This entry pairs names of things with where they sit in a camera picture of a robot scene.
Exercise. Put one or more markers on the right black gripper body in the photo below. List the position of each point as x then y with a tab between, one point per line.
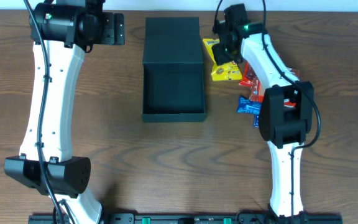
217	28

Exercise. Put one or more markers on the yellow snack bag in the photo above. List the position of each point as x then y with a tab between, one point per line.
226	71

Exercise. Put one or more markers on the red dried fruit bag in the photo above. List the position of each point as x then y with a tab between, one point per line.
248	77

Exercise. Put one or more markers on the orange red cardboard box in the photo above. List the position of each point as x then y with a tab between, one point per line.
257	94

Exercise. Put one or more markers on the black gift box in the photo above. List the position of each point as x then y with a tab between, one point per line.
173	71

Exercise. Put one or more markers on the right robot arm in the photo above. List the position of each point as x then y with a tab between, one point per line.
286	113

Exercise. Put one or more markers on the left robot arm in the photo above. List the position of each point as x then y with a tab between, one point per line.
63	32

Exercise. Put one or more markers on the blue eclipse mints pack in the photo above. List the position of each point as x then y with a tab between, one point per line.
256	121

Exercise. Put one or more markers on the blue wrapped snack bar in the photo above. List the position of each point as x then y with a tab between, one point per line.
247	106

